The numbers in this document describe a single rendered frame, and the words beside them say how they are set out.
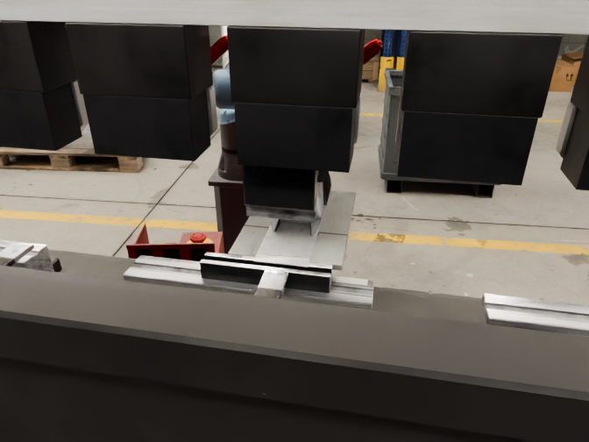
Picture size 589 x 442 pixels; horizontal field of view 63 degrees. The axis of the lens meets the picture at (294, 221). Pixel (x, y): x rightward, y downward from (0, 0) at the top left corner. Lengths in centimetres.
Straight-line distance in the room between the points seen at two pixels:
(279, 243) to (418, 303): 27
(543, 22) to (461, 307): 50
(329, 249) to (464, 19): 39
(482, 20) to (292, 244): 42
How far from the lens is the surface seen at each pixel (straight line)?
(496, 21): 56
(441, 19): 55
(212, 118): 68
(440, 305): 88
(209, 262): 74
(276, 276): 69
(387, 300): 87
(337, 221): 84
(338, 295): 72
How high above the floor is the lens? 140
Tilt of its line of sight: 29 degrees down
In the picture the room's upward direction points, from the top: straight up
